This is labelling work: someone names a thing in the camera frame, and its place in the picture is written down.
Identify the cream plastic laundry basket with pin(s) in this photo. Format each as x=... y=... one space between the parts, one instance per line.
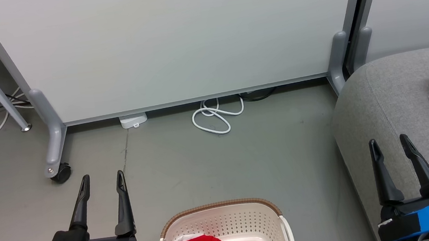
x=222 y=220

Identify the grey fabric sofa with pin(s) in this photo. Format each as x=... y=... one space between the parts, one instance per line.
x=401 y=105

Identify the black caster wheel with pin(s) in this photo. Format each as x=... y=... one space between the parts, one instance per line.
x=61 y=173

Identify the white partition board grey frame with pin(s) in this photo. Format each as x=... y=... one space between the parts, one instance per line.
x=172 y=39

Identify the small white box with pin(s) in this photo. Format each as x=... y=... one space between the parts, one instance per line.
x=133 y=119

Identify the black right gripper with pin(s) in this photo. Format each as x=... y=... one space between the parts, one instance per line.
x=411 y=205

